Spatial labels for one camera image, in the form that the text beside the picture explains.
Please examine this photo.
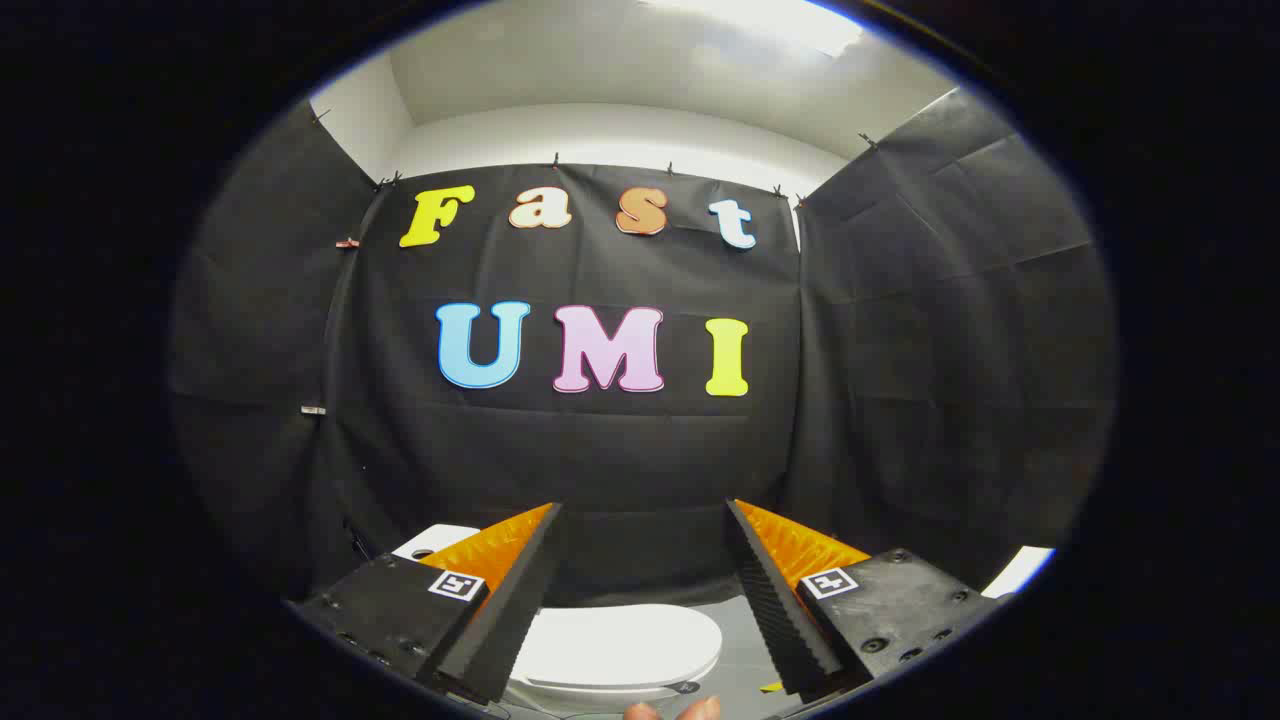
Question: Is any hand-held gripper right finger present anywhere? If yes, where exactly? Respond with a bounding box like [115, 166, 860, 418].
[725, 498, 1011, 703]

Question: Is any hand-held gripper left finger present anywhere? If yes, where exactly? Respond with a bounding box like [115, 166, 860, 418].
[290, 502, 566, 707]

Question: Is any black backdrop cloth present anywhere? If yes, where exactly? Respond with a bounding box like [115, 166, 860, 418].
[168, 88, 1116, 611]

